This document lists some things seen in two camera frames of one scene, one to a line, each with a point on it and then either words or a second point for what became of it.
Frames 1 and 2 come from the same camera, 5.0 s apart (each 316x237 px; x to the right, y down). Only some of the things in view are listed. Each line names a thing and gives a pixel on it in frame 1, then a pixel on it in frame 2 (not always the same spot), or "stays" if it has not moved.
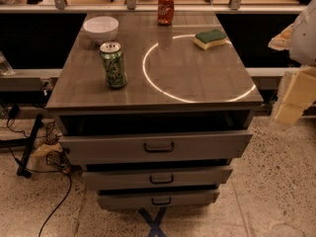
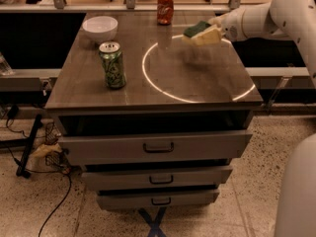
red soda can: [166, 8] stays
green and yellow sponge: [210, 39] -> [195, 29]
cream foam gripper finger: [281, 41] -> [231, 24]
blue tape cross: [154, 224] stays
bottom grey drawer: [162, 198] stays
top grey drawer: [170, 147] stays
